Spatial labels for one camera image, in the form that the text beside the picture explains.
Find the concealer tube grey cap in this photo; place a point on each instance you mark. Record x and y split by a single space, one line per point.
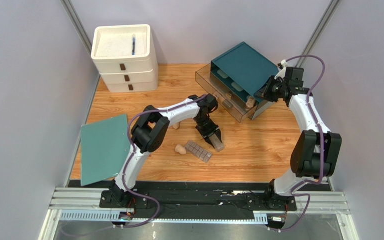
225 102

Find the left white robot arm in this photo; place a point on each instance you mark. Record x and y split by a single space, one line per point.
147 132

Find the teal drawer cabinet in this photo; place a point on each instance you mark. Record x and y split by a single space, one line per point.
249 69

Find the white three-drawer organizer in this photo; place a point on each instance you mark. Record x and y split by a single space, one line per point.
121 71

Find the foundation bottle black cap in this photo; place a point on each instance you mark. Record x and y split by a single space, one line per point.
250 103

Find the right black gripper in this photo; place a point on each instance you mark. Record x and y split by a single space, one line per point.
268 92

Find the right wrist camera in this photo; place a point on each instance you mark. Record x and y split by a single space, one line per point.
282 69

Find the clear drawer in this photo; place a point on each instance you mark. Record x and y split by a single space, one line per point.
214 81

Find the clear plastic bottle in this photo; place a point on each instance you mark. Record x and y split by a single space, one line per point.
217 143

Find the eyeshadow palette clear case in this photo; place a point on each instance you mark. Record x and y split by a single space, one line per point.
197 151

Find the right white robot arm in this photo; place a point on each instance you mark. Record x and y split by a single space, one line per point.
316 153

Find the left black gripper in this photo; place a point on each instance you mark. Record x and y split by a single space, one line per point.
215 129

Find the teal board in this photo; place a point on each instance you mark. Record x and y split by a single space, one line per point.
104 149

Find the blue pen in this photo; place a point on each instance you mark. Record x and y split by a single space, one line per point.
134 38

